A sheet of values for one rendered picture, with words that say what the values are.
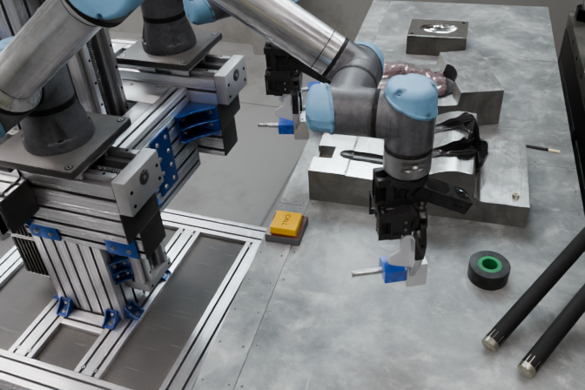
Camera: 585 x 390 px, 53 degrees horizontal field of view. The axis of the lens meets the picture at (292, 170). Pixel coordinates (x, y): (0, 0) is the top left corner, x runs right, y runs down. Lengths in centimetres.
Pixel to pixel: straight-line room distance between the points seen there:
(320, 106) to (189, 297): 130
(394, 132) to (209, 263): 139
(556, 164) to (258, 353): 91
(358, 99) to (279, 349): 51
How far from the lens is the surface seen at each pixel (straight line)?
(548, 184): 156
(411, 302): 121
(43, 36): 101
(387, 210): 96
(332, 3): 394
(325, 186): 140
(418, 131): 86
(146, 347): 196
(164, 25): 165
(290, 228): 130
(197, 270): 214
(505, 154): 153
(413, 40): 212
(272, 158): 300
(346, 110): 86
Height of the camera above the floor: 170
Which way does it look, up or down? 36 degrees down
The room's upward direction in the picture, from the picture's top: 4 degrees counter-clockwise
